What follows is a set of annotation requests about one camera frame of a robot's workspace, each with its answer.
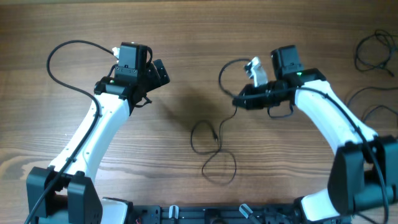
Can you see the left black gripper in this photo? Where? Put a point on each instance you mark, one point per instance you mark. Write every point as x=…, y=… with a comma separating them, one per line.
x=155, y=81

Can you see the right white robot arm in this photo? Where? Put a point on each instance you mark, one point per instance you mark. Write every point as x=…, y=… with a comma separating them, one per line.
x=364, y=171

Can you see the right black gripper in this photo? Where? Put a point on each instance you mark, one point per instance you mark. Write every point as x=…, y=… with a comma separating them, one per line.
x=241, y=99

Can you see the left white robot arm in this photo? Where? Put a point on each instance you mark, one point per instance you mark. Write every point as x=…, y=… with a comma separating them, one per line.
x=64, y=192

